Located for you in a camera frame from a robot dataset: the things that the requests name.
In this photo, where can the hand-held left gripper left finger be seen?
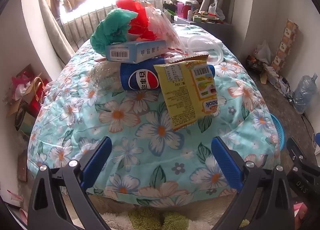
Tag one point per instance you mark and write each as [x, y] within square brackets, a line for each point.
[98, 160]

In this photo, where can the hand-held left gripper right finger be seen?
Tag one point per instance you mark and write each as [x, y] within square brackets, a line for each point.
[226, 162]

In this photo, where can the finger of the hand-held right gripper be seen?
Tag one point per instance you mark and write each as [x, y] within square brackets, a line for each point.
[297, 151]

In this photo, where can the blue plastic basket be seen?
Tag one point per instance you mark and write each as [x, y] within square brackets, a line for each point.
[278, 130]

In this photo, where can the yellow snack packet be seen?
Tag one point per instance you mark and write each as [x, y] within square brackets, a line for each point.
[185, 95]

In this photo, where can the blue label cola bottle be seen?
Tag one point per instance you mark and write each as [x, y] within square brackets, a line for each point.
[140, 77]

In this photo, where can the blue white medicine box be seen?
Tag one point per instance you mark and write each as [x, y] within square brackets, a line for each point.
[140, 51]

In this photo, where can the green plastic bag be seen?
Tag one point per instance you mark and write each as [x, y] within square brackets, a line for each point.
[110, 30]

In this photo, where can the white translucent plastic bag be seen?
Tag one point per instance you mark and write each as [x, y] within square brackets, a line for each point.
[185, 38]

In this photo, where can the red plastic bag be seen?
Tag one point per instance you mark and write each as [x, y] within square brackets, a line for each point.
[138, 23]

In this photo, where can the clear red-printed plastic bag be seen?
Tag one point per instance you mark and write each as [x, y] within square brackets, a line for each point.
[162, 27]

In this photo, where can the floral teal blanket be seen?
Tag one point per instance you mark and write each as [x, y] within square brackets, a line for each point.
[125, 120]

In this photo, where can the large clear water jug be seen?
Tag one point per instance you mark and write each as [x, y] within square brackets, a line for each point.
[303, 92]

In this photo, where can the green white shaggy rug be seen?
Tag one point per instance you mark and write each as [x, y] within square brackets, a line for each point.
[150, 218]

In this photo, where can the brown cardboard piece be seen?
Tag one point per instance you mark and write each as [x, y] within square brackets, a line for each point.
[263, 77]

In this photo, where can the brown paper bag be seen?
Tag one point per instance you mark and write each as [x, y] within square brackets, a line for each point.
[30, 105]

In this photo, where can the black red packet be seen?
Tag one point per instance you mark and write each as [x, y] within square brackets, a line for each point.
[253, 62]

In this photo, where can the white red-printed plastic bag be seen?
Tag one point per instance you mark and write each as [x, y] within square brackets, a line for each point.
[262, 52]

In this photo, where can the pink tissue paper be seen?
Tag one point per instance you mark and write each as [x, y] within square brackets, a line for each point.
[20, 85]

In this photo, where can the tall patterned box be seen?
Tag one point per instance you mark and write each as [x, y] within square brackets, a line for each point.
[286, 42]

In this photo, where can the clear plastic container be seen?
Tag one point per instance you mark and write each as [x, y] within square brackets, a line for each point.
[192, 42]

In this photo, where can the grey cabinet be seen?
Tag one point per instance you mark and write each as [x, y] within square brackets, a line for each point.
[220, 28]

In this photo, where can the metal window railing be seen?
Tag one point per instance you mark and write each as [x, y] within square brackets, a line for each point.
[82, 22]

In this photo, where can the beige curtain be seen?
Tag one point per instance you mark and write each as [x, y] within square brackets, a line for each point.
[50, 27]

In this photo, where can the pile of small boxes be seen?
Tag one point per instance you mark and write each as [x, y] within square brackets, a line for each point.
[202, 17]

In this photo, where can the red bottle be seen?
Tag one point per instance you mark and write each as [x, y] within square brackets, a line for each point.
[186, 11]

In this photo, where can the pink cup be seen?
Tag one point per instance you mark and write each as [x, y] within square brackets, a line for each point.
[179, 10]

